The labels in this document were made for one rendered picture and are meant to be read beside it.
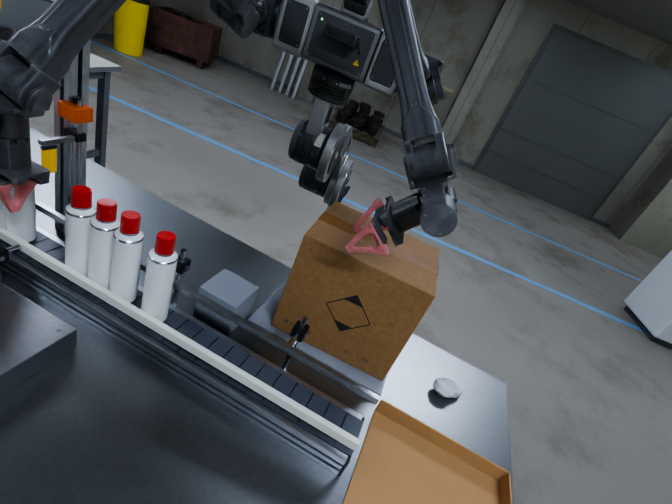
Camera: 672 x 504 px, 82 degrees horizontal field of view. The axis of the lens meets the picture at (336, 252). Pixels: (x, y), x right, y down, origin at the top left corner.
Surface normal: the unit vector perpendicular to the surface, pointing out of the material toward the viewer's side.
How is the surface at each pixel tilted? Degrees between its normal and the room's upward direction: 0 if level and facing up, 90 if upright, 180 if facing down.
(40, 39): 61
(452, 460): 0
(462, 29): 90
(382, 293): 90
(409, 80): 75
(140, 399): 0
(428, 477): 0
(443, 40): 90
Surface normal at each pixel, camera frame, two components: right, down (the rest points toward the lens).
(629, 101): -0.22, 0.44
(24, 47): 0.14, 0.06
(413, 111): -0.31, 0.11
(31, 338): 0.34, -0.81
